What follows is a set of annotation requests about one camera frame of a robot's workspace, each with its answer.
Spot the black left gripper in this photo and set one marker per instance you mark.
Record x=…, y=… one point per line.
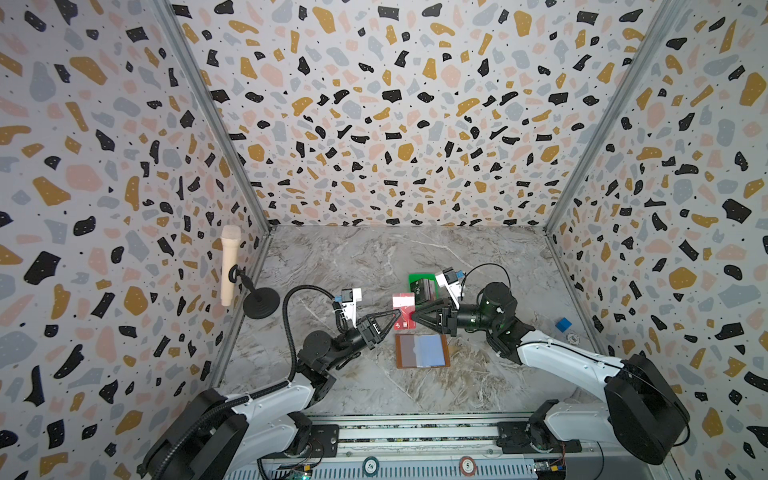
x=369, y=333

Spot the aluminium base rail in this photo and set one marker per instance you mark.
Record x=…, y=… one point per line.
x=448, y=446

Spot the brown leather card holder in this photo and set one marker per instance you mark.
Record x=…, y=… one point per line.
x=421, y=351

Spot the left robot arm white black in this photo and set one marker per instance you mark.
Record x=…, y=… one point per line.
x=216, y=434

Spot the red VIP card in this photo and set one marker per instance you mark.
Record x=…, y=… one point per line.
x=405, y=304

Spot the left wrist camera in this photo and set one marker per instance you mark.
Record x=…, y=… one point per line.
x=347, y=301

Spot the black microphone stand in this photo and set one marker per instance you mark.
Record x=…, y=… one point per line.
x=259, y=303

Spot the green plastic card tray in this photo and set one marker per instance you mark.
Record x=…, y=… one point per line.
x=413, y=283

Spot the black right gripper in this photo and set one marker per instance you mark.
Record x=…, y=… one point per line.
x=451, y=320

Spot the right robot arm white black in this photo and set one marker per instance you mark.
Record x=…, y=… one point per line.
x=635, y=406

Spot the stack of cards in tray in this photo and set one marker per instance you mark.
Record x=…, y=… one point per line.
x=428, y=290

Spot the blue cube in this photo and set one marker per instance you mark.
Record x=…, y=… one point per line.
x=563, y=325

